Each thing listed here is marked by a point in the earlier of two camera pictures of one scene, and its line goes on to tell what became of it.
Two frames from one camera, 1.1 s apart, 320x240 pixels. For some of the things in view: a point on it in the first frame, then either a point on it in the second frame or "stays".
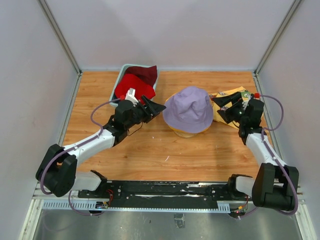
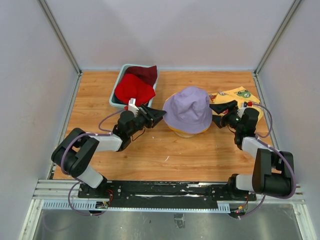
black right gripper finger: [226, 114] -> [218, 120]
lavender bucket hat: [189, 110] stays
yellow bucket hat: [189, 132] stays
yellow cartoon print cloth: [245, 95] stays
